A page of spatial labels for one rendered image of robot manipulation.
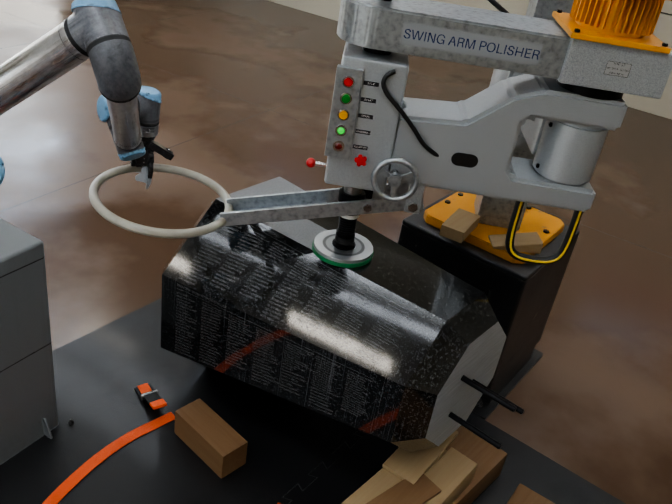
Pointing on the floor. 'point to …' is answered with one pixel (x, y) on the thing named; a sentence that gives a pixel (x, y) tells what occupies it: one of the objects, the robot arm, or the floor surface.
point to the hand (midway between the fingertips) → (147, 182)
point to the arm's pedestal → (24, 344)
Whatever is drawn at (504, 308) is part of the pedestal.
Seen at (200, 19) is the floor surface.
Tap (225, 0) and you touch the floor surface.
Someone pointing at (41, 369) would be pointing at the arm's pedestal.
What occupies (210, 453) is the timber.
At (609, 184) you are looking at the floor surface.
